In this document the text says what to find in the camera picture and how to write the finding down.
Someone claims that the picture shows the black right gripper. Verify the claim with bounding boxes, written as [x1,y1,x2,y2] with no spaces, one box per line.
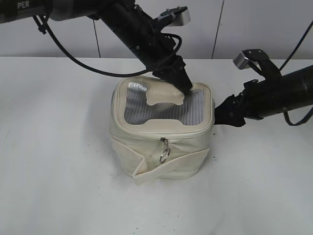
[215,79,263,127]

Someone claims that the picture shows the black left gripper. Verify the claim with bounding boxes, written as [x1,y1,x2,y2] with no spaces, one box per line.
[136,29,193,92]

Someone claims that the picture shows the cream white zipper bag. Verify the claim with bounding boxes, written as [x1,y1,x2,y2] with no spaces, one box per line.
[110,76,215,185]

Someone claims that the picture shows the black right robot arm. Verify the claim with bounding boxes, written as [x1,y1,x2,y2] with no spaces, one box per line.
[214,66,313,127]

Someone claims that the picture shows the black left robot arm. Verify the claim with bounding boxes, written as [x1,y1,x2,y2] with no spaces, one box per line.
[0,0,192,94]

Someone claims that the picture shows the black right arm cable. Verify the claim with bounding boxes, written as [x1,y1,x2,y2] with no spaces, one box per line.
[278,22,313,127]

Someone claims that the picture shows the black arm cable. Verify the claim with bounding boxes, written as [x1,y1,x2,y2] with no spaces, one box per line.
[278,22,313,127]
[33,16,183,75]

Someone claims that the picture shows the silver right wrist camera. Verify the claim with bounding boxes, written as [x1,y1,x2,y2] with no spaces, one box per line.
[233,49,269,70]

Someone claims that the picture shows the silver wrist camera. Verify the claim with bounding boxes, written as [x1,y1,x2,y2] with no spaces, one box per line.
[233,49,269,70]
[156,6,191,27]

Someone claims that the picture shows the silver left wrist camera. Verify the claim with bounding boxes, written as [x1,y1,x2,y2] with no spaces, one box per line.
[156,6,191,27]

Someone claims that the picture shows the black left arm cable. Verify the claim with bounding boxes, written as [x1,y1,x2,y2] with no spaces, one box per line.
[33,16,183,75]

